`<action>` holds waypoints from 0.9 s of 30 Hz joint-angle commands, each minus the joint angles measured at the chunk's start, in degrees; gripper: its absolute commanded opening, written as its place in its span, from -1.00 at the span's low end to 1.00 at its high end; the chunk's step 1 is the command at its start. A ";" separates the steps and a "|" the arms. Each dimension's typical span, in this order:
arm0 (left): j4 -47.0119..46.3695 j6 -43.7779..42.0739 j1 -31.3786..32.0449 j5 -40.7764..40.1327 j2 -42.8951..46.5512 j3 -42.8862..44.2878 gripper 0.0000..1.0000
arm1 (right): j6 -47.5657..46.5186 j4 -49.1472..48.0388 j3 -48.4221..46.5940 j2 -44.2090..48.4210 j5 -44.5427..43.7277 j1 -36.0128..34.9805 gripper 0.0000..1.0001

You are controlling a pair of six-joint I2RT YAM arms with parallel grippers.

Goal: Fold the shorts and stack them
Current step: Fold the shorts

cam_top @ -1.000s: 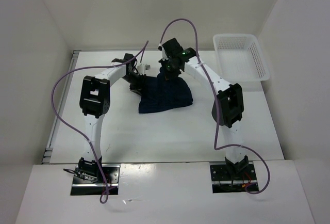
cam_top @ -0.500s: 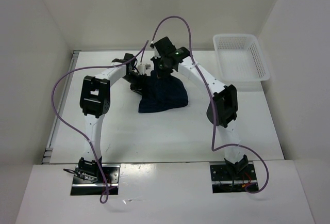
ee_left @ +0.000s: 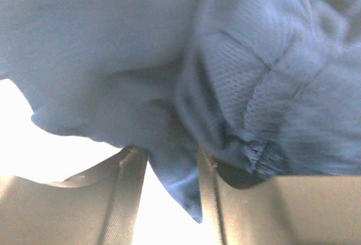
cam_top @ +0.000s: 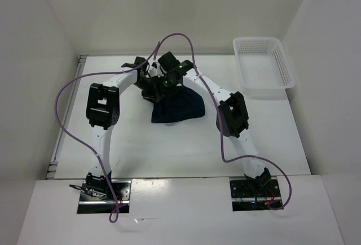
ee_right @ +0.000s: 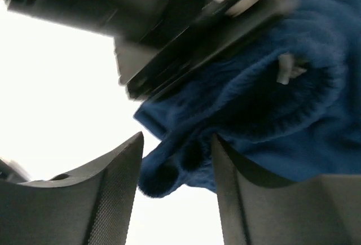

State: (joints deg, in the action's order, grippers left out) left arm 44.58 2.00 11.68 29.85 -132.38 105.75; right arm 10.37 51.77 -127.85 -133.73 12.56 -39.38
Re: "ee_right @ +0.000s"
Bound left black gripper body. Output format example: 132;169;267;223
5;0;298;100

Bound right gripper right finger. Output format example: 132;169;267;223
211;135;360;245

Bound navy blue shorts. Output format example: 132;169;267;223
134;0;360;198

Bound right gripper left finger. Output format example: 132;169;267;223
1;133;144;245

